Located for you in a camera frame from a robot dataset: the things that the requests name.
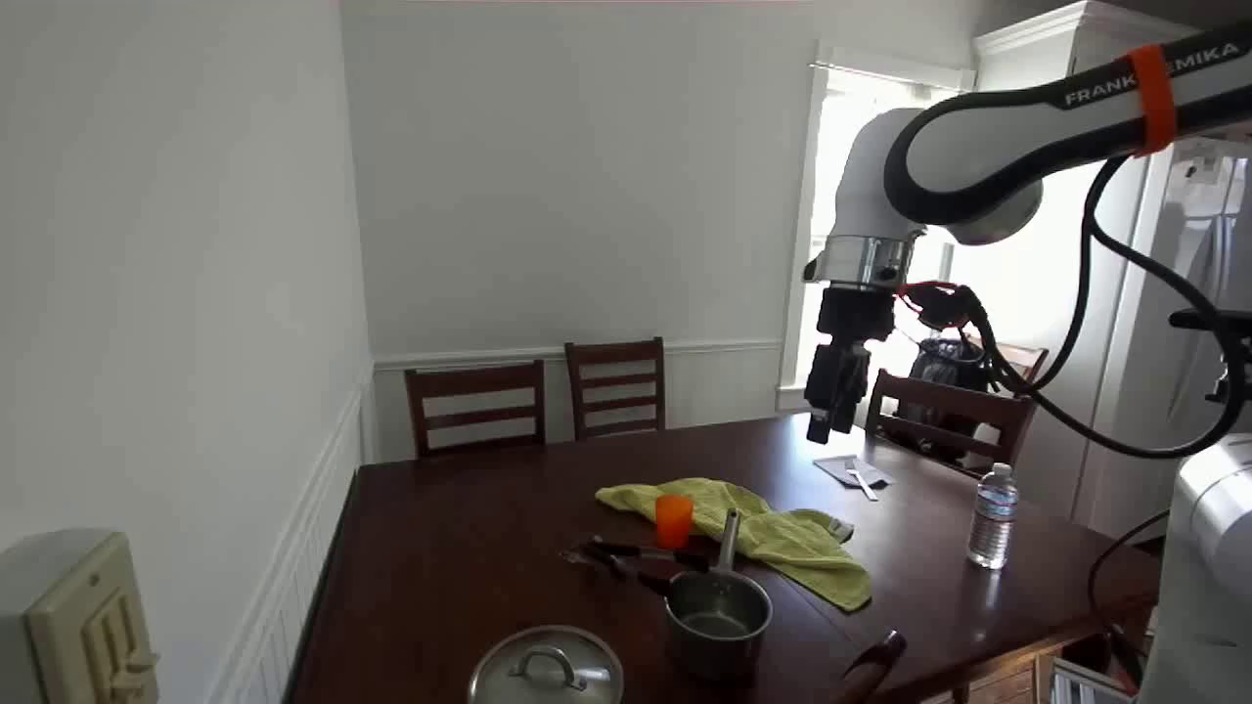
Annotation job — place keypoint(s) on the white paper packet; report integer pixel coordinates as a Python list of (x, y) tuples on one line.
[(845, 473)]

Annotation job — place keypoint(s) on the bright white framed window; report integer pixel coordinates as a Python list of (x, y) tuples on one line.
[(845, 102)]

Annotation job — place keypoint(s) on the white refrigerator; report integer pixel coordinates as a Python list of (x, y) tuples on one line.
[(1042, 277)]

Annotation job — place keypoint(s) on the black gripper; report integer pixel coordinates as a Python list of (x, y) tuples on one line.
[(838, 376)]

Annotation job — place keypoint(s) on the white wall cabinet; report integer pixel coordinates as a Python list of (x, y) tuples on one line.
[(1042, 46)]

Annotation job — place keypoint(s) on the orange plastic cup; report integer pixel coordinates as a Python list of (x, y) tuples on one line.
[(676, 521)]

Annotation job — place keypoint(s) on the clear plastic water bottle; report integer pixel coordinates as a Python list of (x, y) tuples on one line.
[(991, 514)]

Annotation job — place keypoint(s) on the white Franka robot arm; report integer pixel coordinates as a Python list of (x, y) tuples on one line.
[(980, 158)]

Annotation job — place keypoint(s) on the glass pot lid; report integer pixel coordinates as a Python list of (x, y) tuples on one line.
[(547, 667)]

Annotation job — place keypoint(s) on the black bag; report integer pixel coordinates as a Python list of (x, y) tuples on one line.
[(943, 361)]

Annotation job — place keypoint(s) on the black camera on tripod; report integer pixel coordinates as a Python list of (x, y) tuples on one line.
[(1218, 327)]

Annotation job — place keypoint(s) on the cream wall light switch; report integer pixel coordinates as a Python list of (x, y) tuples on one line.
[(92, 628)]

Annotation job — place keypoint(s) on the yellow dish cloth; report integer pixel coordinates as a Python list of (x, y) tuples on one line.
[(783, 535)]

